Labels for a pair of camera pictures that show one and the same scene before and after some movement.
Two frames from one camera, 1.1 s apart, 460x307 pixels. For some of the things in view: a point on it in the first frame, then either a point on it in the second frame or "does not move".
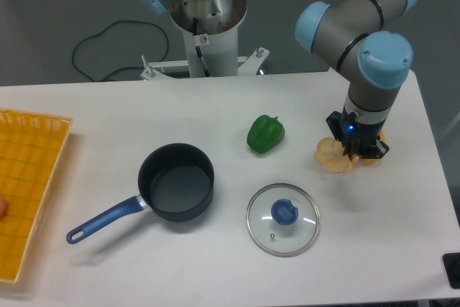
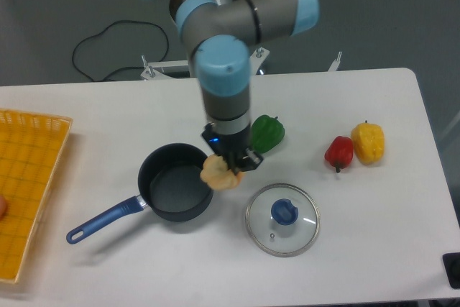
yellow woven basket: [31, 146] does not move
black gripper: [357, 137] → [235, 149]
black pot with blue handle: [176, 183] does not move
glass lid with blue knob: [282, 219] does not move
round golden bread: [329, 154] → [215, 173]
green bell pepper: [265, 133] does not move
